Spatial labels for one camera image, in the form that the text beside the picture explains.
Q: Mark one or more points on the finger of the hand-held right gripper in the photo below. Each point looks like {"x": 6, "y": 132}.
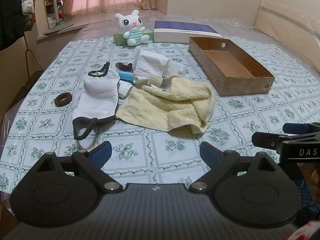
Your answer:
{"x": 265, "y": 140}
{"x": 296, "y": 128}

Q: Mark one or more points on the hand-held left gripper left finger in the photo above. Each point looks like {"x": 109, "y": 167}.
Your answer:
{"x": 102, "y": 152}

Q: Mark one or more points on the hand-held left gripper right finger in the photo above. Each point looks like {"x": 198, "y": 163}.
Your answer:
{"x": 210, "y": 153}

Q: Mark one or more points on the black and white face mask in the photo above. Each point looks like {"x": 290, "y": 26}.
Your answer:
{"x": 100, "y": 97}

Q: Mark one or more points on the yellow terry towel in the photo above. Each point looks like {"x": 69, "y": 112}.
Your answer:
{"x": 165, "y": 107}

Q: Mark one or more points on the brown cardboard box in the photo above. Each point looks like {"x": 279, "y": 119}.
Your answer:
{"x": 232, "y": 67}

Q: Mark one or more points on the purple hair scrunchie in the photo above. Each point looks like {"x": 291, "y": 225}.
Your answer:
{"x": 124, "y": 66}

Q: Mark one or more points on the person's right hand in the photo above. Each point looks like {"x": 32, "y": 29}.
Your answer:
{"x": 315, "y": 185}

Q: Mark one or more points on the dark blue cloth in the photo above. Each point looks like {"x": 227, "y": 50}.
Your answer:
{"x": 306, "y": 202}

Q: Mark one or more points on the green floral printed bedsheet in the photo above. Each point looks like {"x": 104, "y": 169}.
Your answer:
{"x": 155, "y": 150}

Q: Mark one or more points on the red and white cloth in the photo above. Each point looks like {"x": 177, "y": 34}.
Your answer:
{"x": 310, "y": 231}

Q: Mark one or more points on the wooden headboard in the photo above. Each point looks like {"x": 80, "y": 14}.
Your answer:
{"x": 287, "y": 22}

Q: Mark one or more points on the green carton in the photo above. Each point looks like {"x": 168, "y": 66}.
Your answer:
{"x": 120, "y": 38}

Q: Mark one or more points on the clear plastic mattress cover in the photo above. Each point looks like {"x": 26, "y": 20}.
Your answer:
{"x": 232, "y": 26}

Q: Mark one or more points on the coats on rack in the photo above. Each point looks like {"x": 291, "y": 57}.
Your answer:
{"x": 33, "y": 55}

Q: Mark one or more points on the purple and white flat box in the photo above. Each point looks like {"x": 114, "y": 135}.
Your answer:
{"x": 185, "y": 31}

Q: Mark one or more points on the white plush rabbit toy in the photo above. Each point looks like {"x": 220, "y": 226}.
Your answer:
{"x": 132, "y": 28}

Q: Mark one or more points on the brown jacket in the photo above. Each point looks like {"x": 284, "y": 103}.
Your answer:
{"x": 30, "y": 21}

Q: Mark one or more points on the black jacket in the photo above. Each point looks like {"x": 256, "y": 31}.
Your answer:
{"x": 10, "y": 12}

